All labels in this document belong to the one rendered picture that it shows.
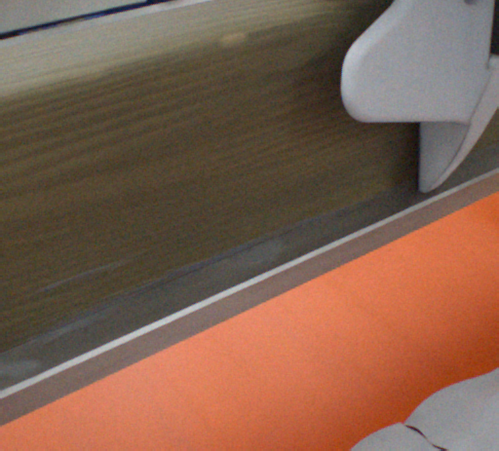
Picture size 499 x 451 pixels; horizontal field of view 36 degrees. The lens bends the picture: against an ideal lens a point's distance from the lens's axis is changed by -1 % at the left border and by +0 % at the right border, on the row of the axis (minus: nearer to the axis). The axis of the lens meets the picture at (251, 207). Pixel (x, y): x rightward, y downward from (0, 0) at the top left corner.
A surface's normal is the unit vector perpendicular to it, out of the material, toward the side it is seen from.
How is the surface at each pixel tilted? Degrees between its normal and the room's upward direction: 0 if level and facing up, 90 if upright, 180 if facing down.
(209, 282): 1
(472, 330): 0
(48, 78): 26
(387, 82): 84
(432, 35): 84
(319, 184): 90
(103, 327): 1
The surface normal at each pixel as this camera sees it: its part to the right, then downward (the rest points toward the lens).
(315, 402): 0.00, -0.84
